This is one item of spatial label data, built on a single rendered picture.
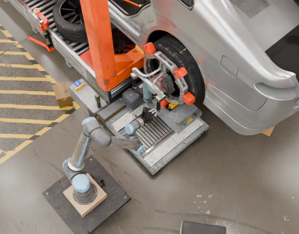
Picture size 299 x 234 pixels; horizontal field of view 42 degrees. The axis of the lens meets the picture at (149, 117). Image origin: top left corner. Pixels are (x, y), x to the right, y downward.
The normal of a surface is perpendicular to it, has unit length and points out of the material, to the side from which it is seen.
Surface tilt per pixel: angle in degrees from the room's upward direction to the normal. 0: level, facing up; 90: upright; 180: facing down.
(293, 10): 20
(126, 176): 0
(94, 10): 90
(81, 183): 4
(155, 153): 0
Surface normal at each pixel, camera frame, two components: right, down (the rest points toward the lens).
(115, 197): 0.00, -0.51
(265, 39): 0.21, -0.27
